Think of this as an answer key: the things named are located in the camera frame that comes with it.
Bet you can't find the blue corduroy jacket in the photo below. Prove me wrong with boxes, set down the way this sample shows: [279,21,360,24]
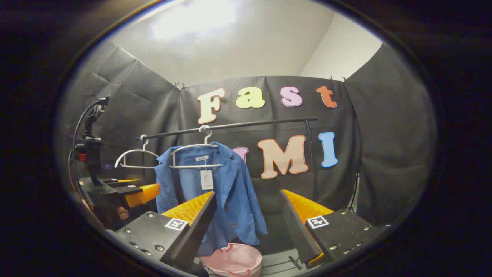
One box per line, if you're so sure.
[155,142,268,257]

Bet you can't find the pink laundry hamper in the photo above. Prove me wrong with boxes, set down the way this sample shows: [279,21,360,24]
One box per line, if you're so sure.
[199,242,263,277]

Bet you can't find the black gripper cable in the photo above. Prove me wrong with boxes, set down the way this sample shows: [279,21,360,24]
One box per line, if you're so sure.
[68,97,110,200]

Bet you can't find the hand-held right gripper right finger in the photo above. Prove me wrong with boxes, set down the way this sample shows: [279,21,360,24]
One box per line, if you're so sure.
[279,189,387,269]

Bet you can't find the black metal clothes rack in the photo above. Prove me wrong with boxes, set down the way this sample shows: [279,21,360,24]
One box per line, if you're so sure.
[135,117,319,270]

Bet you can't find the white clothes hanger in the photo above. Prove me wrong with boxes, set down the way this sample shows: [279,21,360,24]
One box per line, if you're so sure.
[169,125,223,169]
[115,135,160,170]

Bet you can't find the black floor cable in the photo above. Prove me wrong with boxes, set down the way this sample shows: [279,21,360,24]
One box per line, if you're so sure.
[348,172,361,213]

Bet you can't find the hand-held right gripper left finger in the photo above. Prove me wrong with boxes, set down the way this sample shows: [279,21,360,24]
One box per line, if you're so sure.
[115,191,218,273]

